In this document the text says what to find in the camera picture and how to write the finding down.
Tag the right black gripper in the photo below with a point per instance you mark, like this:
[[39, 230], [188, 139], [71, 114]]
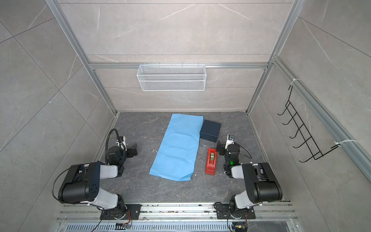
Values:
[[221, 147]]

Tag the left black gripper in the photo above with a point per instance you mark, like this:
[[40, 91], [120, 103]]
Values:
[[130, 151]]

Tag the dark navy gift box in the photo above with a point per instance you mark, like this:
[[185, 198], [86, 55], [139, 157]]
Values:
[[210, 131]]

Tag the light blue wrapping paper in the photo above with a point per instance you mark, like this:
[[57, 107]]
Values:
[[176, 157]]

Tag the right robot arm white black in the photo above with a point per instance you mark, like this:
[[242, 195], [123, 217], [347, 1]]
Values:
[[261, 184]]

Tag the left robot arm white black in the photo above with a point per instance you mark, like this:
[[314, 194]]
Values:
[[82, 184]]

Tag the red tape dispenser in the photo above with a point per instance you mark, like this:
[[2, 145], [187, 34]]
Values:
[[211, 162]]

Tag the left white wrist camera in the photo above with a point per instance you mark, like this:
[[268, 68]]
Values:
[[121, 141]]

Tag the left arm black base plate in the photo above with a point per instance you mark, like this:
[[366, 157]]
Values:
[[131, 211]]

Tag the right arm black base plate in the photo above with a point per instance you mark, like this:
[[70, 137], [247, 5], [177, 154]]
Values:
[[224, 211]]

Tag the white wire mesh basket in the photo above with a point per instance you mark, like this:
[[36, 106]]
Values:
[[172, 77]]

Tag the black wire hook rack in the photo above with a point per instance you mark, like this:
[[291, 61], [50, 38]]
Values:
[[302, 131]]

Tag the aluminium mounting rail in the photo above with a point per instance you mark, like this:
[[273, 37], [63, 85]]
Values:
[[178, 217]]

